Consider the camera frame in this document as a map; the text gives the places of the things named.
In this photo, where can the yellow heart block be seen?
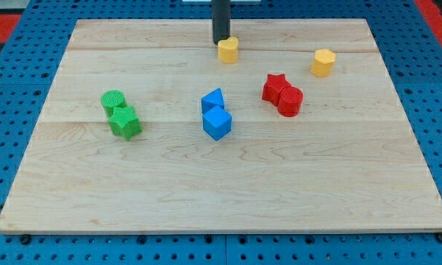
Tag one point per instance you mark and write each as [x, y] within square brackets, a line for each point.
[228, 50]

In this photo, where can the yellow hexagon block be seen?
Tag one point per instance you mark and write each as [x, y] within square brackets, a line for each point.
[323, 63]

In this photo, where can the blue cube block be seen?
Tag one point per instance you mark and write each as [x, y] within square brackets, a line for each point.
[217, 122]

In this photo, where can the blue triangle block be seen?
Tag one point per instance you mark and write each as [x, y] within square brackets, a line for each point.
[212, 99]

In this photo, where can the red star block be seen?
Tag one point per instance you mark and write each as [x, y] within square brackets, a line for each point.
[273, 87]

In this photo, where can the red cylinder block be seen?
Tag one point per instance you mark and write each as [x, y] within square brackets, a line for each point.
[290, 101]

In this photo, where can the light wooden board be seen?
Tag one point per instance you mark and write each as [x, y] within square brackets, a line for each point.
[347, 163]

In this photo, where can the green star block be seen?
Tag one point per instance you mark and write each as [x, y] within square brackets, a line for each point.
[124, 122]

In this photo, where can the green cylinder block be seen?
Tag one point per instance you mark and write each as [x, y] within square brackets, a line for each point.
[112, 99]

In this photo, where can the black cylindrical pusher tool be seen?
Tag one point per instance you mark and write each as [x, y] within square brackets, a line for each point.
[220, 20]

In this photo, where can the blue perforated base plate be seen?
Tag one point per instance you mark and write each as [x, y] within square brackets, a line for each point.
[29, 61]

